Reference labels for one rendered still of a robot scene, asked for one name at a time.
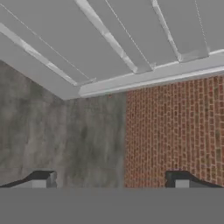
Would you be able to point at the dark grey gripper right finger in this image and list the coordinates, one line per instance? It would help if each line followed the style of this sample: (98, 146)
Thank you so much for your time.
(182, 176)

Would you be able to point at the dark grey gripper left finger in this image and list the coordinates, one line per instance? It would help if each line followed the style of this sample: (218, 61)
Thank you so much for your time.
(39, 176)

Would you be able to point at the pale grey base strip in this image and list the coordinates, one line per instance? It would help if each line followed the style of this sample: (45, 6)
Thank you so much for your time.
(145, 78)

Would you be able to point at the grey door panel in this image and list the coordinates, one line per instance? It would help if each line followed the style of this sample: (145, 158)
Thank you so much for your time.
(73, 38)
(17, 29)
(140, 23)
(214, 23)

